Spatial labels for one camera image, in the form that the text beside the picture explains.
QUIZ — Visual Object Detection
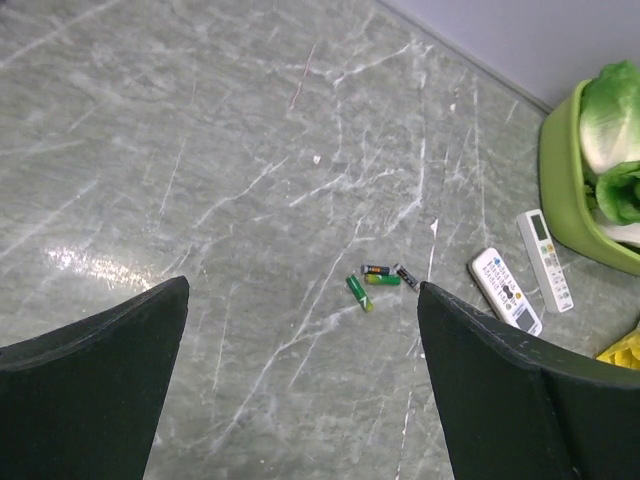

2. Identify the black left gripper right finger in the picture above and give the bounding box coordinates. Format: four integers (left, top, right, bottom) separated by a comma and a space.
417, 282, 639, 479

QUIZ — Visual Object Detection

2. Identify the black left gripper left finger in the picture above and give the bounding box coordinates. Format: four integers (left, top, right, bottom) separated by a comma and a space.
1, 276, 189, 479

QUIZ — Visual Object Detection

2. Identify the white remote with coloured buttons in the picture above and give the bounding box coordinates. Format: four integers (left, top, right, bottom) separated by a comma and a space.
469, 247, 543, 336

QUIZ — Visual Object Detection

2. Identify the small white remote with display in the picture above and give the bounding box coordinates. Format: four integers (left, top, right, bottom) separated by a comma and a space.
516, 209, 574, 313

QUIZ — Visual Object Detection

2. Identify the yellow toy cabbage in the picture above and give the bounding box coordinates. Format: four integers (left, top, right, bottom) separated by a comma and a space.
596, 328, 640, 371

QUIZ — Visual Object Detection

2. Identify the dark grey battery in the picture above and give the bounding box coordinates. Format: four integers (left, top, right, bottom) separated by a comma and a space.
394, 263, 421, 292

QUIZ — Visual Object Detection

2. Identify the green yellow battery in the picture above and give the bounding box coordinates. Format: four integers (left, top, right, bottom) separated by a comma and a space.
364, 273, 402, 286

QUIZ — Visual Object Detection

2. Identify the green battery single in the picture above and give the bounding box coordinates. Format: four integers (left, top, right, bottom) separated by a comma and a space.
346, 275, 374, 312

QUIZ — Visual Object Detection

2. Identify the black orange battery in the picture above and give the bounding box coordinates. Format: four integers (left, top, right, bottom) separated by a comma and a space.
360, 264, 391, 276

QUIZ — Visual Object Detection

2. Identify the toy bok choy dark green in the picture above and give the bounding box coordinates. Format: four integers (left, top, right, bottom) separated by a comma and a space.
592, 209, 640, 248

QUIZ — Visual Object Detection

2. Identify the green plastic basket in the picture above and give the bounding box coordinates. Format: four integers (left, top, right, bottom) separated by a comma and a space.
538, 80, 639, 276

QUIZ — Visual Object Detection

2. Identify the toy cabbage middle of basket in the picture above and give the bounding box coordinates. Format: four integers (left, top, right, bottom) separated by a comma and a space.
596, 161, 639, 225

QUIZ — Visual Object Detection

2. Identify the toy lettuce left in basket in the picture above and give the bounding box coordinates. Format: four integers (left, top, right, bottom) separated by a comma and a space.
579, 61, 639, 175

